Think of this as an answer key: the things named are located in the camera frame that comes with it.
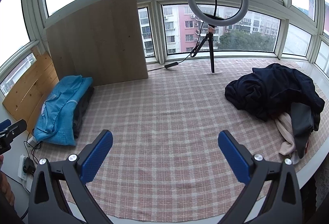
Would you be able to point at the person's left hand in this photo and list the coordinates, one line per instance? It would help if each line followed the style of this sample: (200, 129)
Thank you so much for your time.
(6, 188)

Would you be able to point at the black power adapter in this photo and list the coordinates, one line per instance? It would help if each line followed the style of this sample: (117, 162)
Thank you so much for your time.
(28, 167)

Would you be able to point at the small white charger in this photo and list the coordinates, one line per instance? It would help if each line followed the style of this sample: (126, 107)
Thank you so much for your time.
(33, 139)

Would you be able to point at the white lace cloth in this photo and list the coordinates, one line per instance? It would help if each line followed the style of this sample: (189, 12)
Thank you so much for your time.
(321, 183)

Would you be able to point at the black tripod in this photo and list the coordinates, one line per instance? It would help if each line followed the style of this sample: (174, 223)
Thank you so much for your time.
(212, 54)

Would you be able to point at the white power strip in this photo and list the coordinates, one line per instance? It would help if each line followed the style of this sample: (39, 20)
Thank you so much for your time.
(21, 165)

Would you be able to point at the cream garment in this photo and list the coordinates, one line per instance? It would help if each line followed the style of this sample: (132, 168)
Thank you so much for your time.
(284, 134)

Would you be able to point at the pine wood panel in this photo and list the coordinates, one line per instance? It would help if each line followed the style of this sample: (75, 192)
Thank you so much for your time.
(28, 90)

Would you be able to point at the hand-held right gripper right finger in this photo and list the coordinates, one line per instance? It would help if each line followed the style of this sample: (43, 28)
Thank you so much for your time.
(235, 159)

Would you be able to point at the dark grey folded garment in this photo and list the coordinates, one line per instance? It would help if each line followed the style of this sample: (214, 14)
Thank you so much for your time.
(82, 111)

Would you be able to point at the large grey-brown wooden board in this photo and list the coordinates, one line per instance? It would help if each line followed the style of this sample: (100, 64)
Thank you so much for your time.
(102, 41)

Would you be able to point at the light blue folded garment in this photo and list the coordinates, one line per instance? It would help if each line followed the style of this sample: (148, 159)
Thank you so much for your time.
(59, 111)

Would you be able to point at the pink plaid blanket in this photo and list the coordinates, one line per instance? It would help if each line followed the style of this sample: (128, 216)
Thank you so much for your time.
(167, 111)

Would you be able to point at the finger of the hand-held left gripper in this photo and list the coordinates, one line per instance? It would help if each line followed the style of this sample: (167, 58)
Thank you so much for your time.
(16, 127)

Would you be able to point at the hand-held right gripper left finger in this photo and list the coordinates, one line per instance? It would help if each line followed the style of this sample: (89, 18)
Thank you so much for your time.
(96, 157)

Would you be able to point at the navy blue pants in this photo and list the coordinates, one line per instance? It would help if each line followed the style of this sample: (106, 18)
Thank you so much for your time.
(272, 90)

